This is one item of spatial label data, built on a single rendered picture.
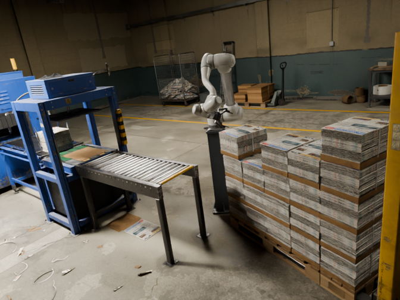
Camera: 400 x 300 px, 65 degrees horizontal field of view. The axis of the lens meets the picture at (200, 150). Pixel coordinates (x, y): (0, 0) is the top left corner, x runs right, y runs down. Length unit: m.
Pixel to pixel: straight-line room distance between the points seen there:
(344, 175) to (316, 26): 7.54
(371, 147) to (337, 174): 0.27
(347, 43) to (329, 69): 0.79
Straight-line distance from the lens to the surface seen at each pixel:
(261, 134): 3.10
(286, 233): 2.85
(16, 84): 5.99
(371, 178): 2.29
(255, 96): 9.23
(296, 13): 9.70
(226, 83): 3.20
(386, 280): 2.15
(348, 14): 9.26
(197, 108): 2.76
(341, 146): 2.18
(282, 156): 2.55
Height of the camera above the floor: 1.91
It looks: 18 degrees down
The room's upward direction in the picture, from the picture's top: 7 degrees counter-clockwise
